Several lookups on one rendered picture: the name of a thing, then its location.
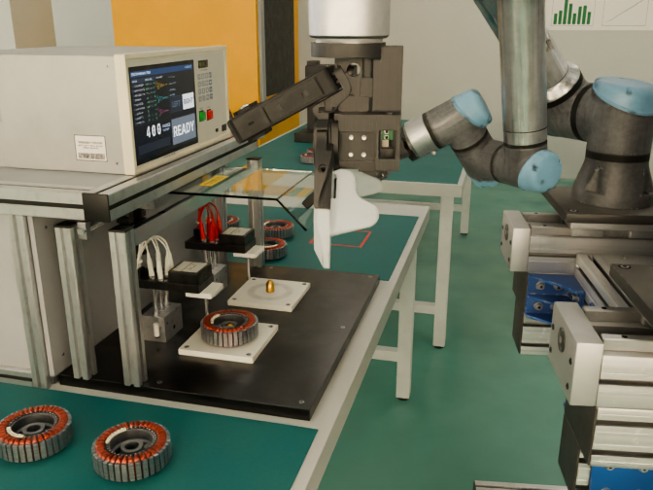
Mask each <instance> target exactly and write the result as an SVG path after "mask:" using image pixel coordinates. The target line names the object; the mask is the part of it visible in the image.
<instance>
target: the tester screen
mask: <svg viewBox="0 0 653 490"><path fill-rule="evenodd" d="M130 83H131V93H132V104H133V116H134V126H135V137H136V149H137V159H138V161H140V160H142V159H145V158H149V157H152V156H155V155H157V154H160V153H163V152H165V151H168V150H171V149H173V148H176V147H179V146H181V145H184V144H187V143H188V142H191V141H194V140H196V137H194V138H192V139H190V140H187V141H184V142H182V143H179V144H176V145H173V137H172V123H171V120H173V119H176V118H179V117H182V116H186V115H189V114H192V113H194V114H195V109H194V107H192V108H188V109H185V110H182V111H178V112H174V113H171V107H170V97H172V96H176V95H181V94H185V93H190V92H193V76H192V64H186V65H178V66H171V67H163V68H156V69H149V70H142V71H134V72H130ZM193 102H194V92H193ZM160 122H161V130H162V135H159V136H157V137H154V138H151V139H148V140H146V128H145V126H147V125H151V124H154V123H160ZM168 136H170V145H167V146H165V147H162V148H159V149H156V150H154V151H151V152H148V153H145V154H142V155H141V156H139V151H138V147H139V146H142V145H145V144H148V143H151V142H154V141H156V140H159V139H162V138H165V137H168Z"/></svg>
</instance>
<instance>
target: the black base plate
mask: <svg viewBox="0 0 653 490"><path fill-rule="evenodd" d="M226 266H227V286H226V287H225V288H224V289H223V290H222V291H221V292H220V293H219V294H218V295H217V296H216V297H213V298H211V299H208V303H209V314H210V313H212V312H215V311H219V310H221V311H223V310H224V309H225V310H227V309H230V311H231V309H239V310H240V309H242V310H246V311H249V312H252V313H254V314H255V315H256V316H257V317H258V322H259V323H264V324H273V325H278V331H277V332H276V333H275V334H274V336H273V337H272V338H271V340H270V341H269V342H268V344H267V345H266V346H265V347H264V349H263V350H262V351H261V353H260V354H259V355H258V357H257V358H256V360H255V361H254V362H253V363H252V364H249V363H241V362H233V361H226V360H219V359H211V358H203V357H195V356H188V355H181V354H179V348H180V347H181V346H182V345H183V344H184V343H185V342H186V341H187V340H188V339H189V338H190V337H191V336H192V335H193V334H194V333H195V332H196V331H197V330H198V329H199V328H200V322H201V320H202V319H203V318H204V317H205V304H204V298H200V297H186V293H181V292H171V291H168V296H169V302H175V303H180V304H181V305H182V318H183V327H182V328H181V329H180V330H179V331H178V332H177V333H176V334H175V335H174V336H172V337H171V338H170V339H169V340H168V341H167V342H166V343H165V342H157V341H149V340H144V342H145V353H146V364H147V375H148V380H147V381H146V382H143V385H142V386H141V387H134V384H131V385H130V386H126V385H124V379H123V369H122V360H121V350H120V333H119V328H117V329H116V330H115V331H113V332H112V333H111V334H109V335H108V336H107V337H105V338H104V339H103V340H102V341H100V342H99V343H98V344H96V345H95V346H94V348H95V357H96V364H97V373H96V374H95V375H93V374H92V377H91V378H90V379H89V380H85V379H83V378H82V377H81V378H74V371H73V365H70V366H69V367H68V368H66V369H65V370H64V371H62V372H61V373H60V374H59V375H58V376H59V383H60V385H65V386H72V387H79V388H86V389H91V390H98V391H105V392H112V393H119V394H126V395H131V396H138V397H145V398H152V399H159V400H166V401H172V402H178V403H191V404H198V405H205V406H212V407H217V408H224V409H231V410H238V411H245V412H252V413H257V414H264V415H271V416H278V417H285V418H291V419H297V420H304V421H310V420H311V418H312V416H313V414H314V412H315V410H316V408H317V406H318V404H319V402H320V400H321V398H322V396H323V394H324V392H325V390H326V388H327V385H328V383H329V381H330V379H331V378H332V376H333V374H334V372H335V370H336V368H337V366H338V364H339V362H340V360H341V358H342V356H343V354H344V352H345V350H346V348H347V346H348V344H349V343H350V341H351V339H352V337H353V335H354V333H355V331H356V329H357V327H358V325H359V323H360V321H361V318H362V316H363V314H364V312H365V310H366V308H367V306H368V305H369V303H370V301H371V299H372V297H373V295H374V293H375V291H376V289H377V287H378V285H379V283H380V275H374V274H363V273H353V272H342V271H331V270H320V269H310V268H299V267H288V266H278V265H267V264H265V265H263V266H262V267H257V266H255V267H252V266H251V264H250V270H251V277H255V278H265V279H275V280H285V281H295V282H305V283H310V289H309V290H308V291H307V293H306V294H305V295H304V297H303V298H302V299H301V301H300V302H299V303H298V305H297V306H296V307H295V308H294V310H293V311H292V312H288V311H278V310H269V309H260V308H251V307H242V306H233V305H227V301H228V300H229V299H230V298H231V297H232V296H233V295H234V294H235V293H236V292H237V291H238V290H239V289H240V288H241V287H242V286H243V285H244V284H245V283H246V282H247V264H246V263H245V262H226Z"/></svg>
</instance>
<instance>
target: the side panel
mask: <svg viewBox="0 0 653 490"><path fill-rule="evenodd" d="M0 382H5V383H11V384H17V385H24V386H31V387H37V388H40V387H41V386H42V388H44V389H49V388H50V387H51V386H52V385H51V384H53V385H54V384H55V383H56V382H57V379H56V376H50V371H49V364H48V357H47V350H46V343H45V337H44V330H43V323H42V316H41V309H40V302H39V296H38V289H37V282H36V275H35V268H34V262H33V256H32V249H31V242H30V235H29V228H28V222H27V216H20V215H7V214H0Z"/></svg>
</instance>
